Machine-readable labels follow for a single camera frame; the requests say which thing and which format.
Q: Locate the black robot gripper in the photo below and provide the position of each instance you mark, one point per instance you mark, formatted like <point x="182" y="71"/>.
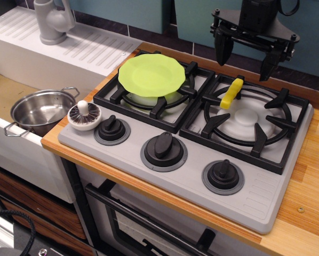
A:
<point x="255" y="25"/>

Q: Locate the yellow toy fry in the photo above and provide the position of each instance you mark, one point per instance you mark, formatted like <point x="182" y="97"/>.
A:
<point x="231" y="93"/>

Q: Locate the green plastic plate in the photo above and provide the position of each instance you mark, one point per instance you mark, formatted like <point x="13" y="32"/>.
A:
<point x="151" y="75"/>

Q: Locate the white brown toy mushroom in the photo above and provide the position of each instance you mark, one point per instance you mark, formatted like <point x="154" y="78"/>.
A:
<point x="84" y="116"/>

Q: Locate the stainless steel pot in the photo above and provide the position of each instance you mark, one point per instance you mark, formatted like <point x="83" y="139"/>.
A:
<point x="40" y="111"/>

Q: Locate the white toy sink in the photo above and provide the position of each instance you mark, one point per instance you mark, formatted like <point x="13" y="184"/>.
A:
<point x="86" y="57"/>

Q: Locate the black right burner grate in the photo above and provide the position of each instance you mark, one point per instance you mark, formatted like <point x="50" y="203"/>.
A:
<point x="262" y="126"/>

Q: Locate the black burner grate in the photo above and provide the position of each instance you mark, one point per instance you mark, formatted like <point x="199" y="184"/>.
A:
<point x="262" y="126"/>
<point x="168" y="112"/>

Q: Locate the black left burner grate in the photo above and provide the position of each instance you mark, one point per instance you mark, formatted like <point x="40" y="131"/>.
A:
<point x="168" y="112"/>

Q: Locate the black right stove knob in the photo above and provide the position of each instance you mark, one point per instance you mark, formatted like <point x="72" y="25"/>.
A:
<point x="223" y="177"/>

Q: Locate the black stove knob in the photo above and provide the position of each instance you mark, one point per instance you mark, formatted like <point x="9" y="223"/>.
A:
<point x="164" y="153"/>
<point x="112" y="131"/>
<point x="223" y="177"/>

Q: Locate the black middle stove knob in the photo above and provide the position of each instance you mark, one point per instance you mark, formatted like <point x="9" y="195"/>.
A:
<point x="164" y="153"/>

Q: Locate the grey toy stove top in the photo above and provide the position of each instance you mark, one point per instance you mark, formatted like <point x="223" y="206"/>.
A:
<point x="254" y="206"/>

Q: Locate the black left stove knob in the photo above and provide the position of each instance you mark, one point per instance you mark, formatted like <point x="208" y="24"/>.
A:
<point x="112" y="131"/>

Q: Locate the grey toy faucet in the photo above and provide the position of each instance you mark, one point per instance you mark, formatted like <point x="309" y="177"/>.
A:
<point x="53" y="24"/>

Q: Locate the toy oven door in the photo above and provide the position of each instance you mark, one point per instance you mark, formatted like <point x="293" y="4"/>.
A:
<point x="145" y="236"/>

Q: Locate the wooden drawer front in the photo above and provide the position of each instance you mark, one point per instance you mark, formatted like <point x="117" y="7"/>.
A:
<point x="55" y="220"/>

